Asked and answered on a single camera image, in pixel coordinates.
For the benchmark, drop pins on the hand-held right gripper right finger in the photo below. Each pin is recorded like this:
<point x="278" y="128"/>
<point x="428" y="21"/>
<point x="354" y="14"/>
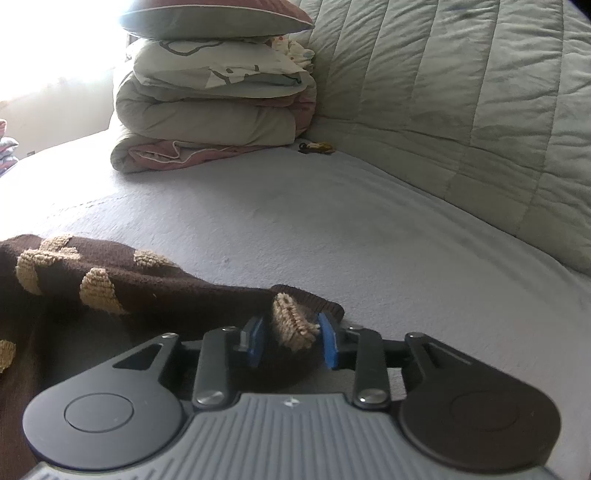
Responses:
<point x="328" y="341"/>

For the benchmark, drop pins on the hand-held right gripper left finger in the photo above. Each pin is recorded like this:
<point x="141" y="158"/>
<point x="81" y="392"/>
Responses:
<point x="254" y="341"/>

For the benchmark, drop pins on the brown sweater with tan flowers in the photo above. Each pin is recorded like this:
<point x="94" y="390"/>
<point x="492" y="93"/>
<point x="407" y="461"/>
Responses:
<point x="138" y="286"/>

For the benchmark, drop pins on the grey folded duvet pink lining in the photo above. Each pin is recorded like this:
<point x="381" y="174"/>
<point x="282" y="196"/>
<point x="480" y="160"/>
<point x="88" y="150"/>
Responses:
<point x="198" y="120"/>

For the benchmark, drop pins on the quilted grey-green headboard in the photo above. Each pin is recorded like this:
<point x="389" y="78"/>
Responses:
<point x="461" y="92"/>

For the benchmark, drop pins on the printed white folded quilt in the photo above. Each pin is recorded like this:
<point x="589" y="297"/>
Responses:
<point x="184" y="60"/>

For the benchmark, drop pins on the floral white cloth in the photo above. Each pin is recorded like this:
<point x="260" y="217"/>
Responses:
<point x="295" y="53"/>

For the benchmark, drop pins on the pink and grey folded quilt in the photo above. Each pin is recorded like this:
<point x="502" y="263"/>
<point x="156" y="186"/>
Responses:
<point x="7" y="154"/>

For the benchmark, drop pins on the window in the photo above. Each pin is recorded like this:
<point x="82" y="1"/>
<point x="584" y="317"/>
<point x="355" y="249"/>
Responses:
<point x="55" y="37"/>

